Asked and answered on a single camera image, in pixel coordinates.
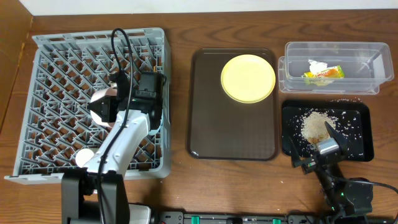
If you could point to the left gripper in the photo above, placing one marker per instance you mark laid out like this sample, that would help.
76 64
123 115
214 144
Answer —
101 109

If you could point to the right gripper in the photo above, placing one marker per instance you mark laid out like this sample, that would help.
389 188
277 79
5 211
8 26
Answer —
315 162

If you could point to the light blue bowl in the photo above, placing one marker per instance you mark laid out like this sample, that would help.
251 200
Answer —
155 128

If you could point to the wooden chopstick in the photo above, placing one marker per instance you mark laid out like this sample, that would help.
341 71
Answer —
154 67

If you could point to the white pink bowl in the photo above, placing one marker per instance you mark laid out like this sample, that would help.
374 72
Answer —
97 95

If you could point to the green orange snack wrapper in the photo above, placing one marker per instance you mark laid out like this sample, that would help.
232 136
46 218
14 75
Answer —
326 74

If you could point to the white tissue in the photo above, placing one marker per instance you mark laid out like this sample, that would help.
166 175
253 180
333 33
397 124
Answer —
317 67

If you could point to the yellow plate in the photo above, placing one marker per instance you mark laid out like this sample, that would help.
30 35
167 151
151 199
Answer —
248 78

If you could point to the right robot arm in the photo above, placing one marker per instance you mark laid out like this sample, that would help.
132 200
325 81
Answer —
347 197

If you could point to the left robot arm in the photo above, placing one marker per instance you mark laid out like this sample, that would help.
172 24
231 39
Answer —
95 193

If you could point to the black waste tray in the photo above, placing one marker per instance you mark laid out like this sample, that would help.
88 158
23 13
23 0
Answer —
360 107

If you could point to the grey dishwasher rack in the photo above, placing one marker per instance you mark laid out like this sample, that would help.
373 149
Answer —
68 69

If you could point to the food scraps pile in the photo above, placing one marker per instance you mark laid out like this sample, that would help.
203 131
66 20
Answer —
306 127

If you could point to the dark brown serving tray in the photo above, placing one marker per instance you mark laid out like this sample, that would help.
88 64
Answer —
222 128

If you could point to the clear plastic bin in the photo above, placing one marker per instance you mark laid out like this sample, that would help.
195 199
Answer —
365 65

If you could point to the white cup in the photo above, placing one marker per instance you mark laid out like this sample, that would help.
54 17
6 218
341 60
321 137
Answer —
84 155

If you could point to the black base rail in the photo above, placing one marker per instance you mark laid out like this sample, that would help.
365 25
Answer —
292 217

